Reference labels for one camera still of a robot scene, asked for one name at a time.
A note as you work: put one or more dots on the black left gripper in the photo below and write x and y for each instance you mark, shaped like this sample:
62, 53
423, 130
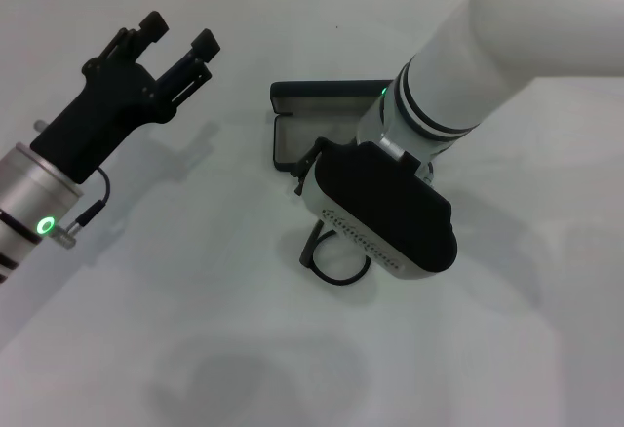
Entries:
107, 110

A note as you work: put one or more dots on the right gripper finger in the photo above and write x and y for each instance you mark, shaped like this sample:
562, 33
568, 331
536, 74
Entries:
309, 158

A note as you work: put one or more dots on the black glasses case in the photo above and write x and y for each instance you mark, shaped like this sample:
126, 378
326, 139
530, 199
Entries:
312, 110

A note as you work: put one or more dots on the round thick black glasses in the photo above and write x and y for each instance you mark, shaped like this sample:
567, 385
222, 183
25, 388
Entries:
308, 246

